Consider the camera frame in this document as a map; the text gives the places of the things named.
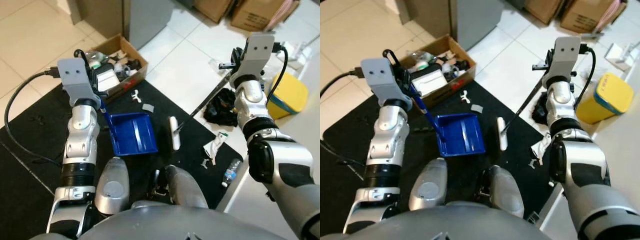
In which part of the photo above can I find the blue plastic dustpan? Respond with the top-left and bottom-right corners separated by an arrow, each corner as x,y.
410,85 -> 486,159
98,97 -> 159,157

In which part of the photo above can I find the white-headed broom with dark stick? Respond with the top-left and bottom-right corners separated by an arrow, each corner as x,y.
496,75 -> 550,152
168,70 -> 236,151

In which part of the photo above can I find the large black floor mat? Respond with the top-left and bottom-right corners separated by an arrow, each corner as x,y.
0,79 -> 245,240
320,79 -> 567,240

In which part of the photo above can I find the open cardboard box of rubbish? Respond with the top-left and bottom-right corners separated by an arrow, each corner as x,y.
399,33 -> 477,99
81,33 -> 149,104

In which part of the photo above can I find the black plastic bag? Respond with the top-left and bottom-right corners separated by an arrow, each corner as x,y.
203,88 -> 240,127
530,90 -> 554,126

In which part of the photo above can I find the plain brown cardboard box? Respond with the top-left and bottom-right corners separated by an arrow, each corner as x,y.
193,0 -> 236,24
522,0 -> 564,25

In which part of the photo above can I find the yellow plastic bin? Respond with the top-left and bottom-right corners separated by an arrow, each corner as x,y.
575,72 -> 635,125
264,72 -> 310,120

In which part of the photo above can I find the small white box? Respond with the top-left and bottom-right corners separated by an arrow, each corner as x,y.
294,42 -> 314,69
604,42 -> 636,72

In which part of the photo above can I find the grey metal cabinet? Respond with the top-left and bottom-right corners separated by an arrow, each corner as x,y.
74,0 -> 177,51
402,0 -> 507,51

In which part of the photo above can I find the crumpled white packet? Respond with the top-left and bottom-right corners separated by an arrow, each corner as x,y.
202,132 -> 231,166
529,134 -> 554,167

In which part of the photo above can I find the silver left robot leg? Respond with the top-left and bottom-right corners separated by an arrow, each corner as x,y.
408,157 -> 449,212
94,156 -> 131,216

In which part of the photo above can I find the silver robot leg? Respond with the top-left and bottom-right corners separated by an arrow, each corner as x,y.
164,164 -> 209,209
94,156 -> 131,216
487,164 -> 526,219
408,157 -> 449,212

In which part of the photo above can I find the clear plastic bottle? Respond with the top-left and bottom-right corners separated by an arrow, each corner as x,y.
221,158 -> 244,189

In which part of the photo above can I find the silver right robot leg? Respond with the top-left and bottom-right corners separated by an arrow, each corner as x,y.
164,164 -> 209,209
487,164 -> 526,219

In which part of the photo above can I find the grey robot torso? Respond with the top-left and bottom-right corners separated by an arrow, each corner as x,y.
344,200 -> 552,240
30,200 -> 287,240

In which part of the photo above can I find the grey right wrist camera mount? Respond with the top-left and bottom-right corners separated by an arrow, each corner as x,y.
542,36 -> 584,90
241,32 -> 277,77

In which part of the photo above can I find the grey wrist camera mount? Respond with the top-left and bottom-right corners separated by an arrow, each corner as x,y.
360,57 -> 401,107
241,32 -> 277,77
56,57 -> 101,104
542,36 -> 584,90

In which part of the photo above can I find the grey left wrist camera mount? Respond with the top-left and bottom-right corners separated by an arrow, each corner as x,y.
360,57 -> 401,107
56,57 -> 101,104

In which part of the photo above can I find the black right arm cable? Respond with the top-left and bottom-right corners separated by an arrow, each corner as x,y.
574,46 -> 598,108
266,46 -> 290,102

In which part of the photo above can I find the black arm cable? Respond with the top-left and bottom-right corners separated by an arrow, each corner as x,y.
320,70 -> 368,168
266,46 -> 290,102
3,69 -> 65,167
574,46 -> 598,108

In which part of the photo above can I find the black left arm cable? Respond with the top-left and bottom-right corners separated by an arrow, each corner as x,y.
3,69 -> 65,167
320,70 -> 368,168

